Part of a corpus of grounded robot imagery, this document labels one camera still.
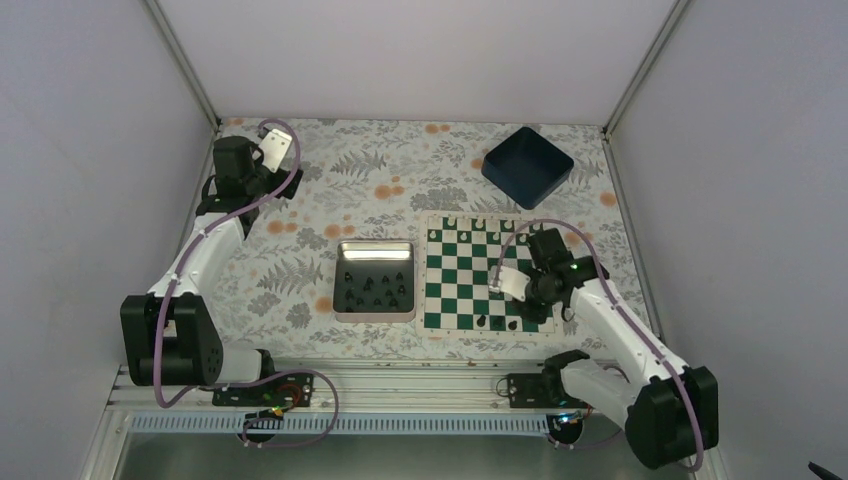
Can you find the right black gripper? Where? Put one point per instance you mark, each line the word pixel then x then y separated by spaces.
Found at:
pixel 538 316

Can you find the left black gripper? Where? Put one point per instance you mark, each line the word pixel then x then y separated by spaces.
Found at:
pixel 290 189

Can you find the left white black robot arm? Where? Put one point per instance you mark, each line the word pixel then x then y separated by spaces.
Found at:
pixel 169 334

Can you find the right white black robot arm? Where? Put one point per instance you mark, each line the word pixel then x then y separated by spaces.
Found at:
pixel 666 409

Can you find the green white chess board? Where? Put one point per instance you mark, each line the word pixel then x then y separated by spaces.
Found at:
pixel 454 277

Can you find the metal tin of chess pieces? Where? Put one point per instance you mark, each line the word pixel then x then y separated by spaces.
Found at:
pixel 375 281

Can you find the dark blue square bin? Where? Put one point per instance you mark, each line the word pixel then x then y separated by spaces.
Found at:
pixel 527 167

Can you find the floral patterned table mat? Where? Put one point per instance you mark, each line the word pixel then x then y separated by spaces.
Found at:
pixel 365 179

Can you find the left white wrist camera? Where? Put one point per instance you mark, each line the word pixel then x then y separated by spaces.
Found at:
pixel 274 147

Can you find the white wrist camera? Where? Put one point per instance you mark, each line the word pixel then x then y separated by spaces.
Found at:
pixel 509 282
pixel 274 147

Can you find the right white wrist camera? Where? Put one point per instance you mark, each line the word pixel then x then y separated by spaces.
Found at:
pixel 509 282

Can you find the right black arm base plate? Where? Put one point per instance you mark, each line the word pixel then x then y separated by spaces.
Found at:
pixel 528 391

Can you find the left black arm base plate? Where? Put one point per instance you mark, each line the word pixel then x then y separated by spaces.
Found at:
pixel 293 390

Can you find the aluminium front rail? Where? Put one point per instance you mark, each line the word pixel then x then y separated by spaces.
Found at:
pixel 371 386

